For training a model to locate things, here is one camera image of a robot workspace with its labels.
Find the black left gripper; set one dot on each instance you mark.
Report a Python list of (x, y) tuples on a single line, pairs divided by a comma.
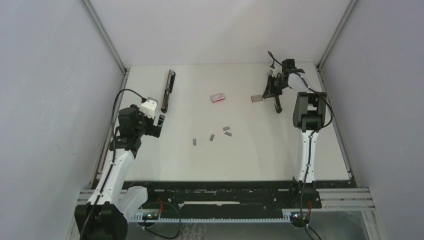
[(153, 130)]

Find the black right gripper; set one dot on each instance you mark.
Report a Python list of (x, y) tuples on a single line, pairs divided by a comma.
[(270, 91)]

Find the staple box tray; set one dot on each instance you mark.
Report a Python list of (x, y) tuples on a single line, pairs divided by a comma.
[(256, 98)]

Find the black stapler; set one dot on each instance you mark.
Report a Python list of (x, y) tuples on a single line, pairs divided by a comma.
[(168, 90)]

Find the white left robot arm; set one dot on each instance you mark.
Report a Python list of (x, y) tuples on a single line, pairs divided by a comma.
[(106, 214)]

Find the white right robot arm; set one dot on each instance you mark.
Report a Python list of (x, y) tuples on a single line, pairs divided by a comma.
[(309, 113)]

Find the red white staple box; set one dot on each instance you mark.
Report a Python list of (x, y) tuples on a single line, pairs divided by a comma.
[(217, 97)]

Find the aluminium frame rail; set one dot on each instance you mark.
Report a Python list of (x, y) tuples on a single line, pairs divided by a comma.
[(96, 21)]

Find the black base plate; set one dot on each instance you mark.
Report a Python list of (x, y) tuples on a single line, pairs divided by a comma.
[(234, 200)]

